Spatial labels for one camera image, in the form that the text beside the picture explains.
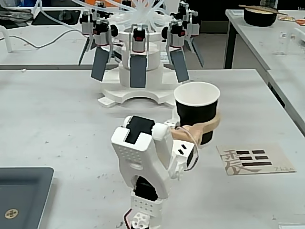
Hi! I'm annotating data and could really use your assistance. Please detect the tan gripper black servo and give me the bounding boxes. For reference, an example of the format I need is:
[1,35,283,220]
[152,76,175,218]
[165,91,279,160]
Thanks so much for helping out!
[164,109,222,145]

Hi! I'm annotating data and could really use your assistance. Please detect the black paper cup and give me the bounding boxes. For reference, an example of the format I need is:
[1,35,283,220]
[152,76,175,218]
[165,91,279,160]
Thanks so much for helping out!
[173,81,221,146]

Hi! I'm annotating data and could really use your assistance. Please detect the grey paddle actuator unit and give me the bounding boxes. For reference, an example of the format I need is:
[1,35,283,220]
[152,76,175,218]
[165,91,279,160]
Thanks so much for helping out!
[163,20,191,83]
[129,23,149,89]
[78,10,97,66]
[177,2,205,68]
[90,19,112,82]

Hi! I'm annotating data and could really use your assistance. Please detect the white carousel stand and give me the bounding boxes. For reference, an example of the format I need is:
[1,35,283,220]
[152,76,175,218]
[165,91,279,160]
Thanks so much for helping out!
[97,31,184,108]

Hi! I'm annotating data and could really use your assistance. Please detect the dark table leg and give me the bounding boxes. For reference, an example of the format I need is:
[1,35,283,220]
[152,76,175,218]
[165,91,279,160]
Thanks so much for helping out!
[224,22,239,70]

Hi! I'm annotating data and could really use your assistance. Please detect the translucent tube bundle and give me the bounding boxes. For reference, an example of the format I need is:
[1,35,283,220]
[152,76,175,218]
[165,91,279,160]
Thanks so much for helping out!
[35,0,182,34]

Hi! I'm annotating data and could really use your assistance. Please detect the black bowl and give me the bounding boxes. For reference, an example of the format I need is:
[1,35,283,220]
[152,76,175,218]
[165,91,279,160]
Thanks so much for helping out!
[243,7,278,27]

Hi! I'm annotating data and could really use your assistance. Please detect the wooden chopstick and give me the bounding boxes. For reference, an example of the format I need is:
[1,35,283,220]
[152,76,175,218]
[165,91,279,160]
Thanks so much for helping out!
[238,4,289,16]

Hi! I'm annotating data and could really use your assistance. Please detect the white paper sheet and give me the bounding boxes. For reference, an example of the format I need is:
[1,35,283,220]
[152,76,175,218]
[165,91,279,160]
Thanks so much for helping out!
[278,223,305,229]

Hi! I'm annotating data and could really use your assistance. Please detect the orange packet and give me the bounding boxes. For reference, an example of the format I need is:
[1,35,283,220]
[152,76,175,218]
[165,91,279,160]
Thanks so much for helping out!
[277,16,305,26]

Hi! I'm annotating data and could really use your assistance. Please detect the black desk pad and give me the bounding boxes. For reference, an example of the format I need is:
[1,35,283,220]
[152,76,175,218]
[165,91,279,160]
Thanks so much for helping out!
[31,9,81,26]

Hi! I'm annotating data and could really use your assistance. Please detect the grey plastic tray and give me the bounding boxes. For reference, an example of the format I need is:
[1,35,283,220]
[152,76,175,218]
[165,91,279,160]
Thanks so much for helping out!
[0,167,55,229]

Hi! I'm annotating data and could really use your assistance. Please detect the dark flat device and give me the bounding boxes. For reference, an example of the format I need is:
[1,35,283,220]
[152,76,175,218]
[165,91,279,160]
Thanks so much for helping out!
[0,5,34,30]

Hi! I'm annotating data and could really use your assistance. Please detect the thin gripper servo wire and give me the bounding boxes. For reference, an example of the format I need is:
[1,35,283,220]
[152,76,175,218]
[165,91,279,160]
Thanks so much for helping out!
[177,126,200,173]

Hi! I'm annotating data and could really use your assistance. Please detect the red black arm wire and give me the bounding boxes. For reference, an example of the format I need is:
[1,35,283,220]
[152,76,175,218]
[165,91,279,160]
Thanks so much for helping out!
[123,208,134,229]

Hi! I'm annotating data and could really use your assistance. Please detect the white bracket stand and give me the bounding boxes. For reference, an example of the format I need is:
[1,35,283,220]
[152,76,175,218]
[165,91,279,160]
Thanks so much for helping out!
[0,25,14,53]
[277,27,305,56]

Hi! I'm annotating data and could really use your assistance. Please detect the grey cable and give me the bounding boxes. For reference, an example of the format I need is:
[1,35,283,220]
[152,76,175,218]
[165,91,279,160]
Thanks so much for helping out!
[9,28,83,50]

